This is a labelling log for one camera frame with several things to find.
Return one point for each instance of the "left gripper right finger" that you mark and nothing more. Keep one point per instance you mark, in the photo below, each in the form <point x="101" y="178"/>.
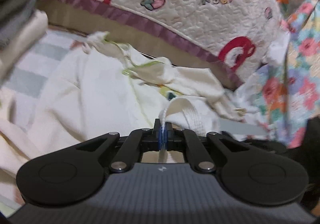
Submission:
<point x="188" y="143"/>

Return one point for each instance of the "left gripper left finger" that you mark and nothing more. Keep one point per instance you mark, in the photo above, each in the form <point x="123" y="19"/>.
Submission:
<point x="135" y="145"/>

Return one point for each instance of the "cream zip-up hoodie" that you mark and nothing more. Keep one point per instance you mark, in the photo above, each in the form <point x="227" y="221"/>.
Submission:
<point x="102" y="86"/>

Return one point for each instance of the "floral quilted blanket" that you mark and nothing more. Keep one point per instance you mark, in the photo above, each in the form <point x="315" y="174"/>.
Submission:
<point x="281" y="96"/>

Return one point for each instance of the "white quilted bear bedspread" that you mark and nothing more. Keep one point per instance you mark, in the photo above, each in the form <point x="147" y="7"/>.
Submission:
<point x="229" y="37"/>

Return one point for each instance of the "checkered play mat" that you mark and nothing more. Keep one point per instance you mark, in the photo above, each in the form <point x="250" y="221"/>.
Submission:
<point x="32" y="71"/>

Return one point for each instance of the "white folded garment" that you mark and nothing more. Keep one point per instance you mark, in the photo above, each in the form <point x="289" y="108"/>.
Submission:
<point x="26" y="37"/>

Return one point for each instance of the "grey folded garment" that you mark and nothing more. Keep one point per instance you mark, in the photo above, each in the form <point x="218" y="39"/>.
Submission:
<point x="14" y="14"/>

